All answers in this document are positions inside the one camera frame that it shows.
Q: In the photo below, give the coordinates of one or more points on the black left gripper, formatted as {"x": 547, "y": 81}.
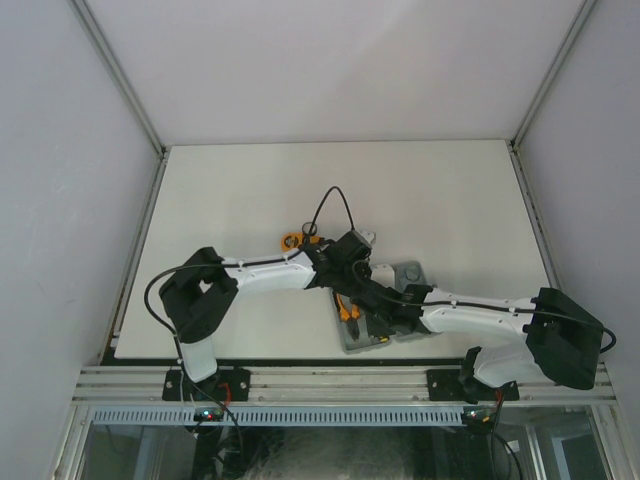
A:
{"x": 362, "y": 266}

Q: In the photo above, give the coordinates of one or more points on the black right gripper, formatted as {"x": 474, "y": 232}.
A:
{"x": 378, "y": 331}

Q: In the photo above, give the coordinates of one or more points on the grey plastic tool case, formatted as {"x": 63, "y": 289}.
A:
{"x": 408, "y": 272}

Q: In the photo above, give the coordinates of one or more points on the orange black pliers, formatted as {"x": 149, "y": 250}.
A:
{"x": 349, "y": 316}

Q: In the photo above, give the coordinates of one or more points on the orange tape measure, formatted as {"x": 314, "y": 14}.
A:
{"x": 291, "y": 241}

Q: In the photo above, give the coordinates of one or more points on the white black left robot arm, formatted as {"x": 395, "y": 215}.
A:
{"x": 198, "y": 294}

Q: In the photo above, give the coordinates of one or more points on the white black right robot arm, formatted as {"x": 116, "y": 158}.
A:
{"x": 547, "y": 335}

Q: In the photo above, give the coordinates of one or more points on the black electrical tape roll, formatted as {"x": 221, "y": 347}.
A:
{"x": 309, "y": 228}

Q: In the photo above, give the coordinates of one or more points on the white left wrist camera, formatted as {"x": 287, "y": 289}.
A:
{"x": 367, "y": 236}

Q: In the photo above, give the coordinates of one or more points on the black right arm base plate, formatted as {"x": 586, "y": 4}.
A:
{"x": 449, "y": 385}

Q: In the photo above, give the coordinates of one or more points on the grey slotted cable duct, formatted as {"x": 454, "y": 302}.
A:
{"x": 279, "y": 416}

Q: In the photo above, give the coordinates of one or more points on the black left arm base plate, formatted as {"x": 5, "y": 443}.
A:
{"x": 226, "y": 386}

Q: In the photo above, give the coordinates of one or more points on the aluminium front rail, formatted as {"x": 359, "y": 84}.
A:
{"x": 324, "y": 386}

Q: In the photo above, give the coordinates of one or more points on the right aluminium frame post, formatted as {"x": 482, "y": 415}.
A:
{"x": 559, "y": 61}

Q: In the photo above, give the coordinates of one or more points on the aluminium frame post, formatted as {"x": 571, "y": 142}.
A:
{"x": 107, "y": 55}
{"x": 559, "y": 61}

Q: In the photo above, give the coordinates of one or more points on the left aluminium frame post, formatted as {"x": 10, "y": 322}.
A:
{"x": 107, "y": 55}

